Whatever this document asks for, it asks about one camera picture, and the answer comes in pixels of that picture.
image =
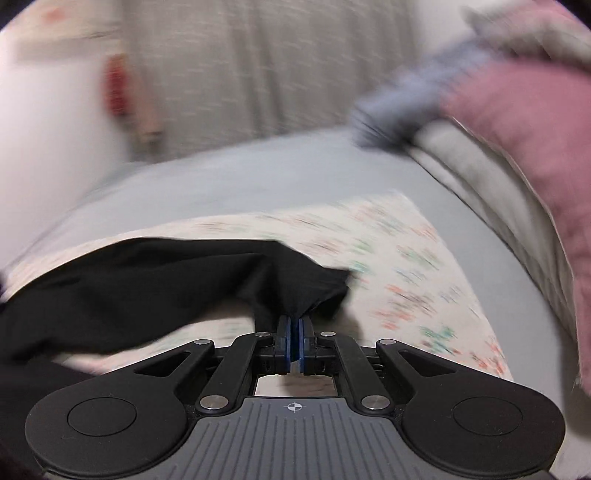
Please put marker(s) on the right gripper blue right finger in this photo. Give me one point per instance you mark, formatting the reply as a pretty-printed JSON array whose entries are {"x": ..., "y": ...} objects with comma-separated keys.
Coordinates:
[{"x": 341, "y": 358}]

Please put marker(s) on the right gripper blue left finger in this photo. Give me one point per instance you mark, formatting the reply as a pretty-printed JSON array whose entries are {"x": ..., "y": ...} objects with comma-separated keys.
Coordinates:
[{"x": 240, "y": 366}]

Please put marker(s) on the black pants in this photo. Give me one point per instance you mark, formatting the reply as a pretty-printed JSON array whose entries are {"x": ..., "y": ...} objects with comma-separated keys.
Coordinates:
[{"x": 134, "y": 292}]

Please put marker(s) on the floral white bed sheet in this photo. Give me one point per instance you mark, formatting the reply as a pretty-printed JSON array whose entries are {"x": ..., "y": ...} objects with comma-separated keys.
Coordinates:
[{"x": 405, "y": 283}]

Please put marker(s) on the light grey blanket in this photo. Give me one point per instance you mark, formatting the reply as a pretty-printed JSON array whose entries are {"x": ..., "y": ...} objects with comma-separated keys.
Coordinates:
[{"x": 325, "y": 167}]

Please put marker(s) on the grey folded quilt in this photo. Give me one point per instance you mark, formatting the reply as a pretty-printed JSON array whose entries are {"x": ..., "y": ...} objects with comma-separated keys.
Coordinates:
[{"x": 488, "y": 184}]

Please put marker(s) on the blue-grey crumpled quilt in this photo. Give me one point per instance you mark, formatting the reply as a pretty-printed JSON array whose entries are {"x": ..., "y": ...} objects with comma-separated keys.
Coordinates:
[{"x": 394, "y": 112}]

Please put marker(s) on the grey star curtain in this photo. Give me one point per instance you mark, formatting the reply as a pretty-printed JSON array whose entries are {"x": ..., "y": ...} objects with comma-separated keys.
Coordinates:
[{"x": 225, "y": 72}]

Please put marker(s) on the pink hanging cloth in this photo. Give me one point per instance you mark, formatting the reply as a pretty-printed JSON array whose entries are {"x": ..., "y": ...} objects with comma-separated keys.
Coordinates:
[{"x": 144, "y": 110}]

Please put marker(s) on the red floral hanging cloth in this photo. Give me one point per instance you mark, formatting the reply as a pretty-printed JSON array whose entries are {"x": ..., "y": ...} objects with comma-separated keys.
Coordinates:
[{"x": 116, "y": 81}]

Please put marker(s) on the pink pillow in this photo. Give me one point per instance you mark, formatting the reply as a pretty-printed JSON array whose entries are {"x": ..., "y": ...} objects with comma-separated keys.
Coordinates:
[{"x": 538, "y": 114}]

